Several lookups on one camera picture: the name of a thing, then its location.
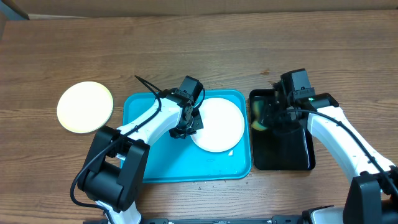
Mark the yellow plate with sauce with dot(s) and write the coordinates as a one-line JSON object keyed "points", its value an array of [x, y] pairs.
{"points": [[85, 107]]}

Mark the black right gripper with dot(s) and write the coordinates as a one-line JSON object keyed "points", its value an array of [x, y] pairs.
{"points": [[270, 118]]}

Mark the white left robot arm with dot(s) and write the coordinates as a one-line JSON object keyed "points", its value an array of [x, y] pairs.
{"points": [[113, 170]]}

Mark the black plastic tray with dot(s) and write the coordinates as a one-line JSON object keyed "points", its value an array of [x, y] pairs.
{"points": [[284, 147]]}

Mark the green yellow sponge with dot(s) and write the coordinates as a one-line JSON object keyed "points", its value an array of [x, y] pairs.
{"points": [[256, 110]]}

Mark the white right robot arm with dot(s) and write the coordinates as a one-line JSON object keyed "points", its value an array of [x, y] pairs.
{"points": [[372, 196]]}

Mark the teal plastic tray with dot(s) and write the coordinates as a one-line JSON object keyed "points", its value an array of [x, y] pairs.
{"points": [[179, 160]]}

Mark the white plate with sauce streak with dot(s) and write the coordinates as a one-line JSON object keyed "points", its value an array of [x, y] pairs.
{"points": [[223, 125]]}

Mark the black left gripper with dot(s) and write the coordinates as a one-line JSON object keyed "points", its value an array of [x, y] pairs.
{"points": [[197, 126]]}

